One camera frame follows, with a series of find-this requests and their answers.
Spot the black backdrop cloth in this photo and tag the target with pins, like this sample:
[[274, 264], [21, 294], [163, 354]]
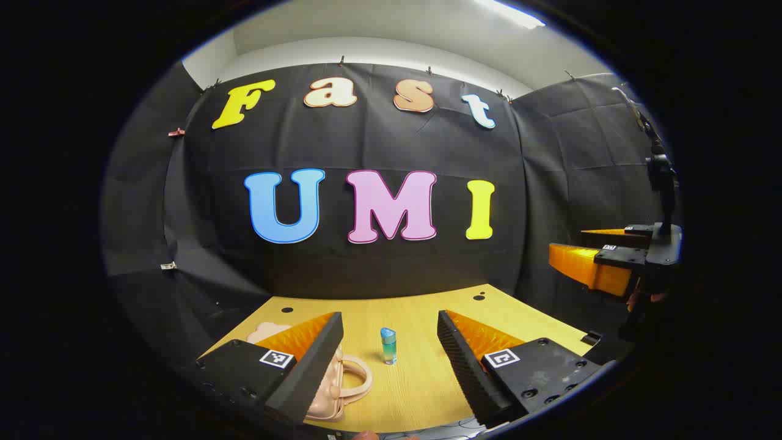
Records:
[[366, 146]]

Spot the green bottle with blue cap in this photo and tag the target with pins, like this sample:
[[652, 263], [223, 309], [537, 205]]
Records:
[[388, 348]]

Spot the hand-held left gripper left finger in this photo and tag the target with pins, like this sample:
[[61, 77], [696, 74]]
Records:
[[311, 366]]

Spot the pink suitcase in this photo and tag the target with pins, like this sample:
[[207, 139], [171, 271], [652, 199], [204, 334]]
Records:
[[327, 400]]

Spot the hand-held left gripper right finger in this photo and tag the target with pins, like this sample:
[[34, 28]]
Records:
[[464, 366]]

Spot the small black table clamp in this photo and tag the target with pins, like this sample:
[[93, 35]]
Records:
[[591, 338]]

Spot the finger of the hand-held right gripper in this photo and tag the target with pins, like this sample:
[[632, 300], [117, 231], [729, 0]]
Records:
[[586, 269], [638, 235]]

